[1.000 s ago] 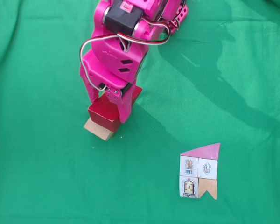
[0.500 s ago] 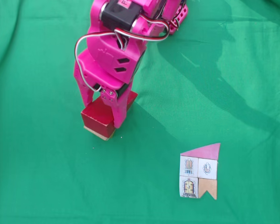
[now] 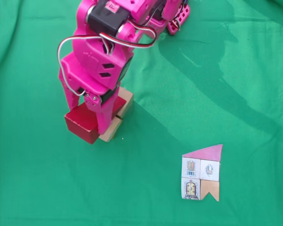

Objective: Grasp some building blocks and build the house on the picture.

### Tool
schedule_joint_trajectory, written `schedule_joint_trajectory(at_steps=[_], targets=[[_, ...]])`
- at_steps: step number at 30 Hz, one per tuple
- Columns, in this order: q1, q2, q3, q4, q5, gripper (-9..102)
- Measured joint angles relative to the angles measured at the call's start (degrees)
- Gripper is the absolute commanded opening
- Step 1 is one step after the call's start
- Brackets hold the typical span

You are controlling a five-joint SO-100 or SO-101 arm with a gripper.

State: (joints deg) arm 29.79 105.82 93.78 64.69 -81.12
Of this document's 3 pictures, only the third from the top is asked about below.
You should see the white red black servo cable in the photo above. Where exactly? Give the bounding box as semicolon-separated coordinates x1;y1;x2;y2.
57;35;114;97
99;20;157;55

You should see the wooden cube balcony window print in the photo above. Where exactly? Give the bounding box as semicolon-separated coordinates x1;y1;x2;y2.
113;87;134;118

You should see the paper house picture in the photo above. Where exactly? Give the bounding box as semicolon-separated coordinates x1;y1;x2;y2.
181;144;224;202

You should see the green cloth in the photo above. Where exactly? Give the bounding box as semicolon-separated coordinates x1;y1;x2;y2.
0;0;283;226

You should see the wooden cube round window print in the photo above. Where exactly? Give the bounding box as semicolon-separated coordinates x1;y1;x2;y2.
100;117;123;143

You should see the red wooden roof block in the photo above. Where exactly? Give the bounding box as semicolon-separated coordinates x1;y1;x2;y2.
64;96;127;145

